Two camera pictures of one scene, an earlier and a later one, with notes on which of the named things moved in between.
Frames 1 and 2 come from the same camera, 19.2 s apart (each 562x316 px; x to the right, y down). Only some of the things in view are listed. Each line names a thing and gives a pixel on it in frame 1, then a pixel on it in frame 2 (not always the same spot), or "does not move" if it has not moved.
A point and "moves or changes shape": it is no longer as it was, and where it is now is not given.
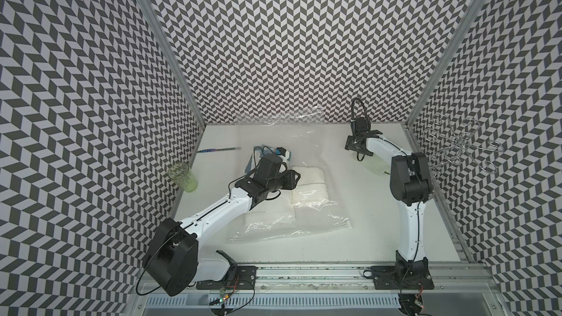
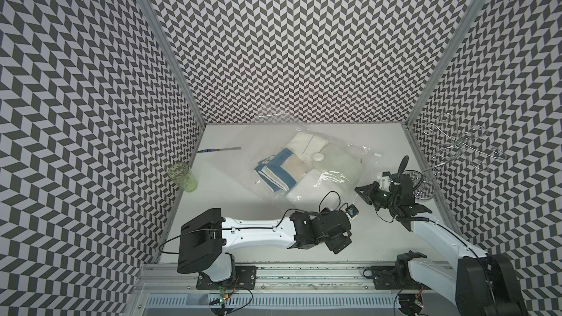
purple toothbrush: [212, 150] does not move
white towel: [272, 219] moves or changes shape
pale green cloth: [375, 164] -> [342, 163]
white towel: [312, 189] -> [304, 145]
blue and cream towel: [258, 152] moves or changes shape
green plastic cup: [182, 175] does not move
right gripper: [349, 144] -> [368, 192]
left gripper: [290, 181] -> [339, 243]
